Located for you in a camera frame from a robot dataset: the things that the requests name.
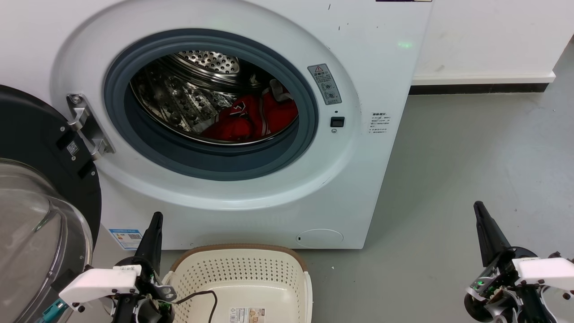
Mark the cream perforated laundry basket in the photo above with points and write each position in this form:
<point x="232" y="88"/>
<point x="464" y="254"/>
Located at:
<point x="251" y="273"/>

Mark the white front-load washing machine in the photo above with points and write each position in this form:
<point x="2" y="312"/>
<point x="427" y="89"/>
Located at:
<point x="358" y="179"/>

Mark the washing machine door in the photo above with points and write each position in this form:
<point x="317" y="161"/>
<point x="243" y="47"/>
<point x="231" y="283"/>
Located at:
<point x="27" y="130"/>

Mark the grey rubber door gasket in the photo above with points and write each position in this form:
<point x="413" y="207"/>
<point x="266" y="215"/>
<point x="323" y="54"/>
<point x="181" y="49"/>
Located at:
<point x="215" y="163"/>

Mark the metal door hinge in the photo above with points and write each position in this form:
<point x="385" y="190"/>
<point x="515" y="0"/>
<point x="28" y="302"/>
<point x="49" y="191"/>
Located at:
<point x="87" y="125"/>

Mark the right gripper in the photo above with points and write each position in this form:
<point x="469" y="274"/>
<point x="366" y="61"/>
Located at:
<point x="497" y="291"/>

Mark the perforated steel drum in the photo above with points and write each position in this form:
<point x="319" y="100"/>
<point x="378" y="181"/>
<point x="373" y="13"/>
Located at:
<point x="179" y="98"/>

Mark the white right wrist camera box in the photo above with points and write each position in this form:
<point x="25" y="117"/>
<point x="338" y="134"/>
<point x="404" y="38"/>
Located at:
<point x="547" y="271"/>

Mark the black door latch socket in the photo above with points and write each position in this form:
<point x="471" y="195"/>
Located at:
<point x="337" y="122"/>

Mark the black baseboard strip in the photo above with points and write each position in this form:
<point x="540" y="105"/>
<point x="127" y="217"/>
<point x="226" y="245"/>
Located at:
<point x="475" y="89"/>

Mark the printed food package label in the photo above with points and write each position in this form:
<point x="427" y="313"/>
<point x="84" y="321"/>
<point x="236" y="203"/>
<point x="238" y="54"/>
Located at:
<point x="246" y="315"/>

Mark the QR code sticker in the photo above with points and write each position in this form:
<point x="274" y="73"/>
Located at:
<point x="73" y="148"/>

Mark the blue energy label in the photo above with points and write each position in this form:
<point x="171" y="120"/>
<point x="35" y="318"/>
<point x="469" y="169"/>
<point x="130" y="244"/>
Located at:
<point x="126" y="238"/>

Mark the round filter cover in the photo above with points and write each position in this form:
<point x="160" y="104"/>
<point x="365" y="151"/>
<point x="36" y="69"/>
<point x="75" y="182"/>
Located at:
<point x="319" y="238"/>

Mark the red garment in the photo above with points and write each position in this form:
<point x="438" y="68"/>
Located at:
<point x="278" y="112"/>

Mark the grey warning sticker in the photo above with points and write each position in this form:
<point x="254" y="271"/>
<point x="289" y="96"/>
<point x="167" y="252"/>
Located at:
<point x="325" y="85"/>

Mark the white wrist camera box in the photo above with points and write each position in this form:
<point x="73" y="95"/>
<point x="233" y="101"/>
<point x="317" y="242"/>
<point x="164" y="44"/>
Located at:
<point x="547" y="271"/>
<point x="98" y="283"/>

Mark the white text label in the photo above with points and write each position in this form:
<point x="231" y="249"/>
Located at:
<point x="379" y="123"/>

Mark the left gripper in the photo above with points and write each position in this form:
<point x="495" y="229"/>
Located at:
<point x="148" y="305"/>

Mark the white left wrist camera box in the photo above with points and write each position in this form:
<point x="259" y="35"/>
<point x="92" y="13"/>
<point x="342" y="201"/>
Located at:
<point x="98" y="283"/>

